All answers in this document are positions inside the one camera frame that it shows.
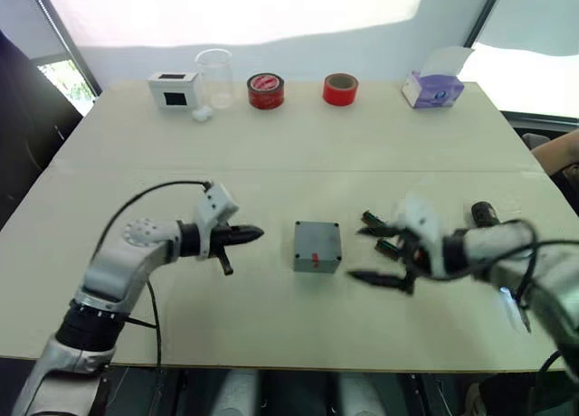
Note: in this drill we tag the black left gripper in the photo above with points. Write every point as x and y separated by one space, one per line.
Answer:
222 239

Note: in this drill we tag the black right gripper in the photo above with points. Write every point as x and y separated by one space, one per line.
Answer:
412 258

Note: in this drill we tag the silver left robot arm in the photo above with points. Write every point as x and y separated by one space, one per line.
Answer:
113 271

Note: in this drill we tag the person's bare forearm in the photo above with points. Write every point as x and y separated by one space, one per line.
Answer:
558 150

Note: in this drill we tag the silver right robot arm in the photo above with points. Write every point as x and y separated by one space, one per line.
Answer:
538 271

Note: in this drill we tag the grey box with lid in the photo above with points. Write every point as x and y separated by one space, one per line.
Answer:
316 246

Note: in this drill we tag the white box with black windows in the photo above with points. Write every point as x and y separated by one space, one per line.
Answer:
174 90

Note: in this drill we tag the purple tissue box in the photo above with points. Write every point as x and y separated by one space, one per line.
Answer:
436 90

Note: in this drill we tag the small dark cylindrical piece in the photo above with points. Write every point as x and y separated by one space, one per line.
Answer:
387 248
372 217

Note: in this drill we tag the small white crumpled lump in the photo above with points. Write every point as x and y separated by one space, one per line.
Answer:
202 115

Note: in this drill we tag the grey rounded shape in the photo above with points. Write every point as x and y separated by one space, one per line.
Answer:
236 395
364 395

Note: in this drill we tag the dark red tape roll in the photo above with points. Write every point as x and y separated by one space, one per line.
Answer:
266 91

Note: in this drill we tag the clear glass beaker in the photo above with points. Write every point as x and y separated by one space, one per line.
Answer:
217 79

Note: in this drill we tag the bright red tape roll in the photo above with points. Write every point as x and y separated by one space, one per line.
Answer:
340 90

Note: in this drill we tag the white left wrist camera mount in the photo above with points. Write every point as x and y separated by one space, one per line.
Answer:
213 208

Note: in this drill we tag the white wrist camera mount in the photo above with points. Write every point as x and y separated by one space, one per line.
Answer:
423 221
213 208

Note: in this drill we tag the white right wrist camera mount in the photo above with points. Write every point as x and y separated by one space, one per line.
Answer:
423 221

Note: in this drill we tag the dark window frame post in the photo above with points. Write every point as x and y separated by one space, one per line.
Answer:
68 40
485 13

